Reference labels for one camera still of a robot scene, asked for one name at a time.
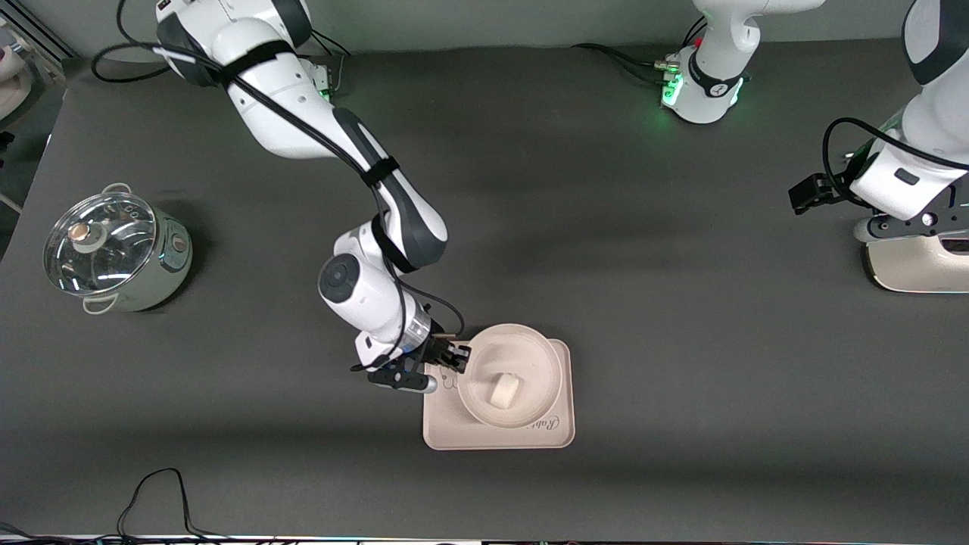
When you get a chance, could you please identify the white countertop appliance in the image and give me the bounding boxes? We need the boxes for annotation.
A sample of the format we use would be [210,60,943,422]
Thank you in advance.
[863,233,969,294]

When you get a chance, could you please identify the black left arm base cables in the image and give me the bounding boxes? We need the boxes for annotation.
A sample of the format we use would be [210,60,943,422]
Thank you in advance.
[572,17,709,84]

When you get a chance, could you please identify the small white bun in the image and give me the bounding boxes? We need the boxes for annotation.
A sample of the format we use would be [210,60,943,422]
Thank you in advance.
[487,373,520,407]

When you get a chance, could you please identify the cream tray with rabbit print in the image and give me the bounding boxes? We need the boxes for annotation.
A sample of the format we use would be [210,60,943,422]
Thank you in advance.
[422,339,576,451]

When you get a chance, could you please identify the black right arm base cables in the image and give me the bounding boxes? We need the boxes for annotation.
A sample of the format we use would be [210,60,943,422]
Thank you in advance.
[307,29,353,92]

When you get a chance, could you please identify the beige background object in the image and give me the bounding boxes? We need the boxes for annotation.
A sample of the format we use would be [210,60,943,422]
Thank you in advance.
[0,15,35,120]

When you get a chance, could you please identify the round cream plate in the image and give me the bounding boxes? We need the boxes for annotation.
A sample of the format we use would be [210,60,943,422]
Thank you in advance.
[456,324,564,430]

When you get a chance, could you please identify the pale green electric pot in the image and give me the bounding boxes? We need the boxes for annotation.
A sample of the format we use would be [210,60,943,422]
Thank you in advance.
[44,184,193,315]

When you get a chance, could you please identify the black looped floor cable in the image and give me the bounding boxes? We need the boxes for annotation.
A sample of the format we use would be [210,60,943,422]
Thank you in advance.
[117,468,228,541]

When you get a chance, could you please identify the black arm base cables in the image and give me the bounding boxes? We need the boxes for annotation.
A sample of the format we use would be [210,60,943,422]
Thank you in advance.
[572,17,709,84]
[307,29,353,92]

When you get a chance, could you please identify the aluminium frame rail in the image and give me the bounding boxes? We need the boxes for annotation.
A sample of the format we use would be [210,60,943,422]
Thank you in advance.
[6,0,78,61]

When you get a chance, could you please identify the glass pot lid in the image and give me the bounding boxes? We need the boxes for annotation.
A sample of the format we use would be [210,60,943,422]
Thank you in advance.
[44,193,157,296]

